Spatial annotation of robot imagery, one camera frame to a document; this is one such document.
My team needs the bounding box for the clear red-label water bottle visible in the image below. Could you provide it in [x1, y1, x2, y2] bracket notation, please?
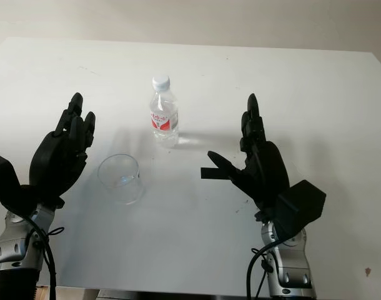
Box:
[149, 75, 180, 149]

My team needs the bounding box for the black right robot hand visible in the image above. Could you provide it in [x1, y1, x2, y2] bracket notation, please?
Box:
[200, 92, 291, 220]

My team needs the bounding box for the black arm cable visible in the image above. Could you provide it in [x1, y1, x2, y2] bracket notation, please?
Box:
[21, 212, 66, 300]
[246, 237, 284, 300]

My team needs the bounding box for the clear plastic cup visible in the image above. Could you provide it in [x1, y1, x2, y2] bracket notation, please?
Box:
[97, 153, 147, 206]

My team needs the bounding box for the grey robot torso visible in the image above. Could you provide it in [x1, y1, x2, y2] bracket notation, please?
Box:
[97, 288, 251, 300]

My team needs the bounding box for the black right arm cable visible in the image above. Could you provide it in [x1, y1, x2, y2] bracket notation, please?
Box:
[246, 237, 284, 300]

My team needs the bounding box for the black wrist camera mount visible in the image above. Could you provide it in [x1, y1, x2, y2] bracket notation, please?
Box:
[275, 179, 327, 242]
[0, 152, 66, 217]

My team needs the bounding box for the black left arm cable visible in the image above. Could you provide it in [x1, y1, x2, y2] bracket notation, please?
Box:
[21, 212, 66, 300]

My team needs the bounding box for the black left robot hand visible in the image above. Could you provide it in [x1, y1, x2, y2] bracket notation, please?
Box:
[29, 92, 96, 209]

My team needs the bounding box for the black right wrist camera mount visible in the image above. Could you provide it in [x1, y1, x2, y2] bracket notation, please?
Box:
[275, 179, 327, 242]

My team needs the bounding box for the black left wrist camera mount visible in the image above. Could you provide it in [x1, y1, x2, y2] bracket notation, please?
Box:
[0, 152, 66, 217]

